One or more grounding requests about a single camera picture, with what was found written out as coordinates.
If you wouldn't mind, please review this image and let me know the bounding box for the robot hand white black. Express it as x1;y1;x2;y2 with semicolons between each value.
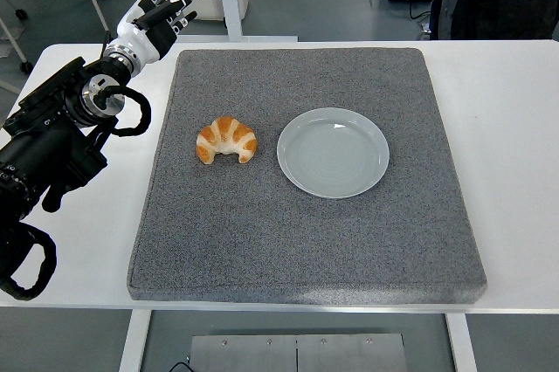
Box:
103;0;206;76

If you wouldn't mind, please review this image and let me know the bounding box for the croissant bread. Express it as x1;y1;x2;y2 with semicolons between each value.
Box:
196;115;258;166

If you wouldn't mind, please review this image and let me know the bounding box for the grey round plate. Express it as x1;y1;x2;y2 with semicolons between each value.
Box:
276;107;390;199

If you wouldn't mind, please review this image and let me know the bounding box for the grey felt mat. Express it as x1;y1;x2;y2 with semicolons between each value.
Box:
126;47;488;306

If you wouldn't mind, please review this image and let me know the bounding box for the white table leg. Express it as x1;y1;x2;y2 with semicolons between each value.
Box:
445;313;478;372
118;309;153;372

